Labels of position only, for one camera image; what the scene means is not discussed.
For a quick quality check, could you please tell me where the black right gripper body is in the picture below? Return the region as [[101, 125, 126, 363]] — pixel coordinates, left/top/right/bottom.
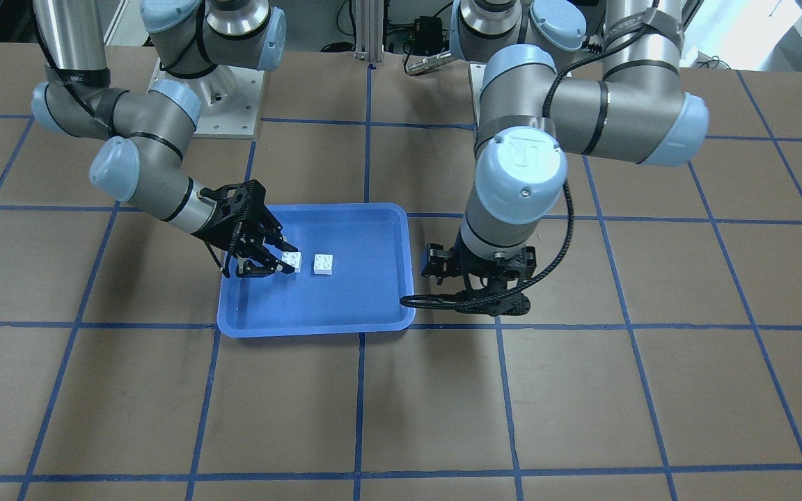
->
[[196, 180, 283, 261]]

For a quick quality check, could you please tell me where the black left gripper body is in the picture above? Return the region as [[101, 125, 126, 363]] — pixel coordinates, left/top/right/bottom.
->
[[420, 242, 537, 317]]

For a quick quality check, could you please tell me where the white block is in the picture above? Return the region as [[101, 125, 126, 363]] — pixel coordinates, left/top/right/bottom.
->
[[313, 253, 334, 276], [281, 251, 303, 273]]

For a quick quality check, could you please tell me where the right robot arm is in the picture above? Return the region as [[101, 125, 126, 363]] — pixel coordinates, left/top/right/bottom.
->
[[31, 1, 296, 277]]

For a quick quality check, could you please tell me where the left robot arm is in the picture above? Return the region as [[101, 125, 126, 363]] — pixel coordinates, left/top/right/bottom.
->
[[400, 1, 709, 317]]

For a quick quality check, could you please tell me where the blue plastic tray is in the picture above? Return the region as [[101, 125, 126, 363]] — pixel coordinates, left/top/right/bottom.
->
[[217, 202, 415, 338]]

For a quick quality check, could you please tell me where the aluminium frame post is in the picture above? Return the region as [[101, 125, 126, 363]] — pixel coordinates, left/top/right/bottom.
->
[[349, 0, 385, 67]]

